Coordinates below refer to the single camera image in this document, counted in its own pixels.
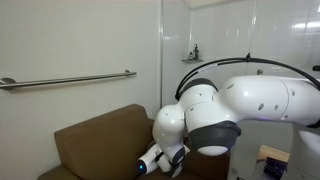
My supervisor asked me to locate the white vertical corner trim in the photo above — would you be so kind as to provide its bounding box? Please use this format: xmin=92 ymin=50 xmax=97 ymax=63
xmin=158 ymin=0 xmax=165 ymax=108

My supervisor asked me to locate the small shower corner shelf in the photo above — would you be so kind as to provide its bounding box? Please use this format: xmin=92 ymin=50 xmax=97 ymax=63
xmin=181 ymin=58 xmax=205 ymax=64

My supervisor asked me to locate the dark pump soap bottle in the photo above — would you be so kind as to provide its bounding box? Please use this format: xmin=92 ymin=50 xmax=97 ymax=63
xmin=193 ymin=43 xmax=201 ymax=61

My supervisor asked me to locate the brown armchair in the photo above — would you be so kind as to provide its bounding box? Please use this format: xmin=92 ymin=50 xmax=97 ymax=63
xmin=37 ymin=103 xmax=232 ymax=180

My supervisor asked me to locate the wooden board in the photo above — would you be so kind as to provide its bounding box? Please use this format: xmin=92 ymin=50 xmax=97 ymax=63
xmin=256 ymin=144 xmax=290 ymax=164

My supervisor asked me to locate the purple clamp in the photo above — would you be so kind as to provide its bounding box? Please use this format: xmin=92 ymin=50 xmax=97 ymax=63
xmin=263 ymin=157 xmax=288 ymax=180

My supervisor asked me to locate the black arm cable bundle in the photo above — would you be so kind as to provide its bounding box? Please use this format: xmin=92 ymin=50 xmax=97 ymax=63
xmin=174 ymin=53 xmax=320 ymax=102

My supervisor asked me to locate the metal wall grab bar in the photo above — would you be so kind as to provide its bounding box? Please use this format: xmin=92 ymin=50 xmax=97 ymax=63
xmin=0 ymin=69 xmax=138 ymax=91

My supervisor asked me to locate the black strap around arm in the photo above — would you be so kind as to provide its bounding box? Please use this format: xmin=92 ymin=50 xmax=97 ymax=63
xmin=306 ymin=119 xmax=320 ymax=130

